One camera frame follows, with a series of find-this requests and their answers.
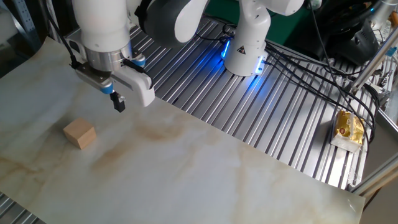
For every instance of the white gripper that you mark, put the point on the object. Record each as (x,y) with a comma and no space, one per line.
(140,85)

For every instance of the small wooden cube block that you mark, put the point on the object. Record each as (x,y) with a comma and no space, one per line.
(79,133)

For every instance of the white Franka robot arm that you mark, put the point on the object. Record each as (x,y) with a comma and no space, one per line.
(102,25)

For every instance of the marble pattern table mat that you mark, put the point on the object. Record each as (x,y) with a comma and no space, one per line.
(186,174)

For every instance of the blue grey metal shelf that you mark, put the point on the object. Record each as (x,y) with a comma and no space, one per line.
(26,21)

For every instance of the green panel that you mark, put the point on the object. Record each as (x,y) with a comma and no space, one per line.
(281,29)

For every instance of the yellow tissue pack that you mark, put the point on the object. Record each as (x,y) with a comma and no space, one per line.
(346,130)

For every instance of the black racing wheel controller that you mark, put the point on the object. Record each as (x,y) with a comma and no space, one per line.
(357,43)

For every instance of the silver wrist camera blue cap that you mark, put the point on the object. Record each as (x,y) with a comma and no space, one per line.
(93,77)
(139,60)

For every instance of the aluminium frame post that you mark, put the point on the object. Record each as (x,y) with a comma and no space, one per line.
(373,61)

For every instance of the aluminium frame bar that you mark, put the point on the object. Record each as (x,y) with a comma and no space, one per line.
(376,178)

